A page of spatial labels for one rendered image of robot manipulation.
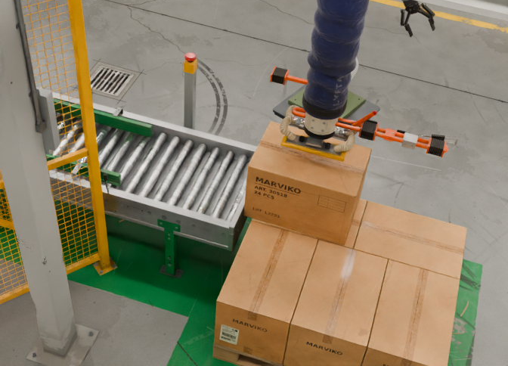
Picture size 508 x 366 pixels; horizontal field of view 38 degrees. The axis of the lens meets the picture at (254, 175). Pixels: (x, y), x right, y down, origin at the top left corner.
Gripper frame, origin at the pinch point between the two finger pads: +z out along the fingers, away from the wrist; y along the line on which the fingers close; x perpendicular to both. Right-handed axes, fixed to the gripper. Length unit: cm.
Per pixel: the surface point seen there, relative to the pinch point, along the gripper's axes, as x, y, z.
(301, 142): -83, -45, 13
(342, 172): -72, -38, 41
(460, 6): -261, 131, -91
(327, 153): -83, -33, 22
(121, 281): -132, -179, 59
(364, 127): -69, -16, 18
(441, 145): -61, 16, 40
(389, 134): -66, -5, 26
